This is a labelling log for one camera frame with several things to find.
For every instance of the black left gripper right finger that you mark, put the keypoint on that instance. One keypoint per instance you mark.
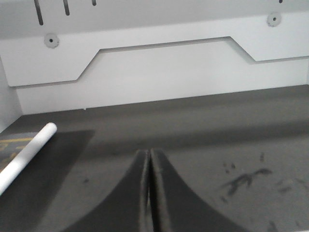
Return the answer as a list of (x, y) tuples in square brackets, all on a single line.
[(175, 207)]

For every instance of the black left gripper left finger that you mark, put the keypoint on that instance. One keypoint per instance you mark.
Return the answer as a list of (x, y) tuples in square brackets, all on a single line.
[(125, 208)]

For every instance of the rolled white poster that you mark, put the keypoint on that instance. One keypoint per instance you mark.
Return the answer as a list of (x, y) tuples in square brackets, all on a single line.
[(15, 164)]

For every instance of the white fume hood back baffle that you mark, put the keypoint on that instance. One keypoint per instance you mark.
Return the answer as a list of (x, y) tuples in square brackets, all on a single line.
[(72, 54)]

